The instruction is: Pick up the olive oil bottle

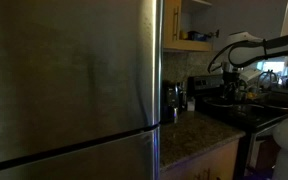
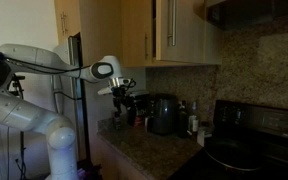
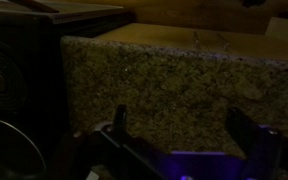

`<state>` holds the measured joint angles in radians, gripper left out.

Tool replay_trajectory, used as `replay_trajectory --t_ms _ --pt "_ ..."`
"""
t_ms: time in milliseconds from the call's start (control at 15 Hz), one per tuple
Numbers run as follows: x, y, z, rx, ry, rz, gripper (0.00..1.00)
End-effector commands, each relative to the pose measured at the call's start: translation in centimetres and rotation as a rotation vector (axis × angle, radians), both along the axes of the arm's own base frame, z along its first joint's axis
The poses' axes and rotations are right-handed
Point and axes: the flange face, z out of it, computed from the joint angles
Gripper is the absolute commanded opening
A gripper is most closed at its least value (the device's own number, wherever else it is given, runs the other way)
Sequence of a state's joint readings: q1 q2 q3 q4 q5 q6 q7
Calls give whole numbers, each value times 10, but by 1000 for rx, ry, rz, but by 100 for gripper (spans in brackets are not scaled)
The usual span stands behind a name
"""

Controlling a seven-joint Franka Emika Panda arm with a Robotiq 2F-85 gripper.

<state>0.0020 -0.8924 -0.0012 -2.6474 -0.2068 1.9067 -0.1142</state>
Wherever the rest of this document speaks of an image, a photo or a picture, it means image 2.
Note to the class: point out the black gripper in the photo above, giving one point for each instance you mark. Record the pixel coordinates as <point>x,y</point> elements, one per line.
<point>121,96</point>

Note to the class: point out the dark olive oil bottle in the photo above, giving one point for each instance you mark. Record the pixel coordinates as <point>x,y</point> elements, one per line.
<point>183,120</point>

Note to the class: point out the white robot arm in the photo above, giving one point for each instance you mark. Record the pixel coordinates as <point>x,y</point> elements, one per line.
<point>59,130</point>

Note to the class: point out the dark bottle red label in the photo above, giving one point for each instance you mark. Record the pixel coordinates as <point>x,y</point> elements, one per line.
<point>138,119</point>

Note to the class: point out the clear bottle white label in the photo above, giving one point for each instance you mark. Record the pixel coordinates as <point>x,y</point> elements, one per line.
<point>193,120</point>

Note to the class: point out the small dark spice jar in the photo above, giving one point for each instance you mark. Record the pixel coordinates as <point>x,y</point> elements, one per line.
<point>117,122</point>

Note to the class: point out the wooden lower cabinet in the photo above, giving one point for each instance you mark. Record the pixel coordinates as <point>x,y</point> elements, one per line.
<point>116,166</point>

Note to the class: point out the wooden cabinet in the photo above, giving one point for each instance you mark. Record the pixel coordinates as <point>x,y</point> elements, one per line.
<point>141,33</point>
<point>116,166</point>

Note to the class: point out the stainless steel refrigerator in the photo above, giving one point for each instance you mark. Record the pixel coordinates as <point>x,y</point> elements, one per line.
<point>69,96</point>

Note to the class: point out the white salt shaker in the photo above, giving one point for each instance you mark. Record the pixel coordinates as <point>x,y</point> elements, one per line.
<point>201,138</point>

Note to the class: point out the wooden upper cabinet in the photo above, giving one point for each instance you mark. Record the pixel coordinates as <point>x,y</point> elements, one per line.
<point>141,33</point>

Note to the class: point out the black frying pan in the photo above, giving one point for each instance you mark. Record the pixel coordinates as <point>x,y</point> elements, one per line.
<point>234,154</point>

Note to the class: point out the black stove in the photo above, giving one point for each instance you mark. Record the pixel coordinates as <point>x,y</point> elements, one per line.
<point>264,128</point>

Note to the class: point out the black range hood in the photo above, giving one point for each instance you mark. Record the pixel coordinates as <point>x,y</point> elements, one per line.
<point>232,14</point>

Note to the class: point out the camera on tripod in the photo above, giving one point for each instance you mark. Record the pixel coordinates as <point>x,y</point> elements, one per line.
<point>16,89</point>

